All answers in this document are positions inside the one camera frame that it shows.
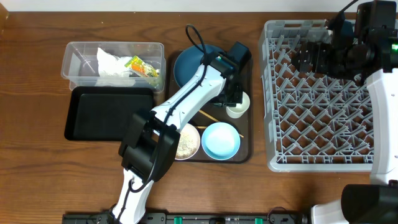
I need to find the blue round plate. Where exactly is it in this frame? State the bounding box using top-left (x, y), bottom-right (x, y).
top-left (173, 44), bottom-right (224, 88)

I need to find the white paper cup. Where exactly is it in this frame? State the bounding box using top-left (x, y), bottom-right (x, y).
top-left (226, 92), bottom-right (251, 119)

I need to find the green yellow snack wrapper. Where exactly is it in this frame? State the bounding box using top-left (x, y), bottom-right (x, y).
top-left (124, 55), bottom-right (159, 78)

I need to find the white paper napkin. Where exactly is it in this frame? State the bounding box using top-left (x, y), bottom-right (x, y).
top-left (95, 48), bottom-right (136, 87)

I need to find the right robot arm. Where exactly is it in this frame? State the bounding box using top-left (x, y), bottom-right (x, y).
top-left (292, 1), bottom-right (397, 223)

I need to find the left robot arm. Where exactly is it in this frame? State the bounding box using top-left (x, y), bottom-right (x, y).
top-left (108, 42), bottom-right (251, 223)

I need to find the grey plastic dishwasher rack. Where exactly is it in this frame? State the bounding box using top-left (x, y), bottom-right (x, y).
top-left (259, 20), bottom-right (374, 172)

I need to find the clear plastic waste bin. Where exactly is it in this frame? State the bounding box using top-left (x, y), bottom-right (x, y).
top-left (61, 42), bottom-right (166, 92)

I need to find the dark brown serving tray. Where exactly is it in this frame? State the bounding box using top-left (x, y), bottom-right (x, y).
top-left (165, 50), bottom-right (253, 164)

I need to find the wooden chopstick on tray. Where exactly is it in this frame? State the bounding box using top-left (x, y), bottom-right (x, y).
top-left (198, 110), bottom-right (220, 122)

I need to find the wooden chopstick under bowls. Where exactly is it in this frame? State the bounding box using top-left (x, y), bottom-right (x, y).
top-left (194, 126), bottom-right (244, 138)

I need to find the light blue bowl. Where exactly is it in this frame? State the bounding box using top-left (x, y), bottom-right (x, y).
top-left (201, 122), bottom-right (241, 161)

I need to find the white bowl with crumbs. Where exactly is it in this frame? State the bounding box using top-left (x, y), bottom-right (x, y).
top-left (175, 123), bottom-right (201, 161)

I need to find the black rectangular tray bin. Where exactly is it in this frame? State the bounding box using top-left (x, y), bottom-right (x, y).
top-left (64, 86), bottom-right (154, 141)

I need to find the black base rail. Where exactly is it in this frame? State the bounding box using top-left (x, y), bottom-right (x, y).
top-left (62, 212), bottom-right (311, 224)

